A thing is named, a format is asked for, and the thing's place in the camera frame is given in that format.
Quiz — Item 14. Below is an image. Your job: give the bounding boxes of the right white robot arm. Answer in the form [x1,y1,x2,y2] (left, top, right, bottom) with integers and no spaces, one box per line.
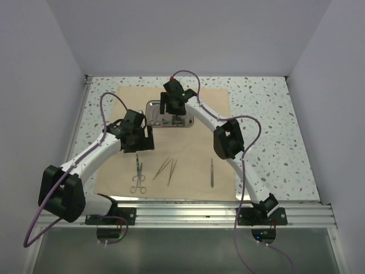
[160,77,279,224]

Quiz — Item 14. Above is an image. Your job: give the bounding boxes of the steel scalpel handle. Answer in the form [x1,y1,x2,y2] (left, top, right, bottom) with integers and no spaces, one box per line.
[210,158,214,188]

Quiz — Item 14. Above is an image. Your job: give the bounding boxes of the steel tweezers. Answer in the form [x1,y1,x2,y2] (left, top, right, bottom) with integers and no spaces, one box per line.
[167,159,177,186]
[153,157,171,180]

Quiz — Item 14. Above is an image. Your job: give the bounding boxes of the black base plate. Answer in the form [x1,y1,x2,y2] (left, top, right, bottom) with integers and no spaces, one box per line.
[85,207,136,225]
[238,207,288,226]

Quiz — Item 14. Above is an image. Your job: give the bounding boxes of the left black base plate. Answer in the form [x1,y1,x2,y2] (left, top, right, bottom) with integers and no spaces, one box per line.
[85,207,136,225]

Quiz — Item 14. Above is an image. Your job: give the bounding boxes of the steel surgical scissors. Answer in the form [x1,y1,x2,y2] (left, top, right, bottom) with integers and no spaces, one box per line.
[132,153,145,183]

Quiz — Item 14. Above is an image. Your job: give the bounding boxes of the steel ring-handled clamp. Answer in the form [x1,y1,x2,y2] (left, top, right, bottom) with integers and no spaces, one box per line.
[148,119,185,127]

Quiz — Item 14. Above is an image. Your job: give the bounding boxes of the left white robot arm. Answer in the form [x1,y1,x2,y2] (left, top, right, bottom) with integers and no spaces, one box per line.
[38,110,154,224]

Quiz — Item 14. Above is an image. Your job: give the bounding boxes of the stainless steel instrument tray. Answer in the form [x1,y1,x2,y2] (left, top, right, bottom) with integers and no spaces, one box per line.
[145,100,194,128]

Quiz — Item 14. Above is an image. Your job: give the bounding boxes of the beige surgical wrap cloth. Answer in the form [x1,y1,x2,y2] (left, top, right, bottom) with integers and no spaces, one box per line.
[93,84,237,202]

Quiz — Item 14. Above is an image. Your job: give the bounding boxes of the aluminium mounting rail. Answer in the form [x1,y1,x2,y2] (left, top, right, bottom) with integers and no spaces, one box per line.
[36,201,340,229]

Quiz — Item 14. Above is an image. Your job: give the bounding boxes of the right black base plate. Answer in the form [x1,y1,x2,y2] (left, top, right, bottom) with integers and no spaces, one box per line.
[238,207,288,226]

